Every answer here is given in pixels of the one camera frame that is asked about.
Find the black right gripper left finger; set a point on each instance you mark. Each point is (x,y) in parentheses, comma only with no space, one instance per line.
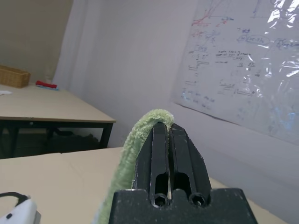
(158,151)

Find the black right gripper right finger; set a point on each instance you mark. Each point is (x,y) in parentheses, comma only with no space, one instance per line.
(184,154)

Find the green terry towel white trim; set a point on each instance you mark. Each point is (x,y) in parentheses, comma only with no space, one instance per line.
(121,163)

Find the whiteboard sheet with writing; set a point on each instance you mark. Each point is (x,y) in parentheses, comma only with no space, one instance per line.
(245,70)

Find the wooden side table black legs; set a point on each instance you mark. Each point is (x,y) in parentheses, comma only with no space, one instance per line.
(58,105)

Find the blue cloth under red cloth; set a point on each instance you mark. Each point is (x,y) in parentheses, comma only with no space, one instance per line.
(54,89)

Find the red folded cloth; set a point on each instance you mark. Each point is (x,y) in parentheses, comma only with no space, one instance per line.
(46,84)

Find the wicker basket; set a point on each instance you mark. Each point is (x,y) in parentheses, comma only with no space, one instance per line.
(14,75)

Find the white paper scrap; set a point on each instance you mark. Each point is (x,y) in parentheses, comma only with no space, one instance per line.
(4,92)

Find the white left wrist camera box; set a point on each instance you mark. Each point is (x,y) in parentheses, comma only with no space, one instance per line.
(21,210)

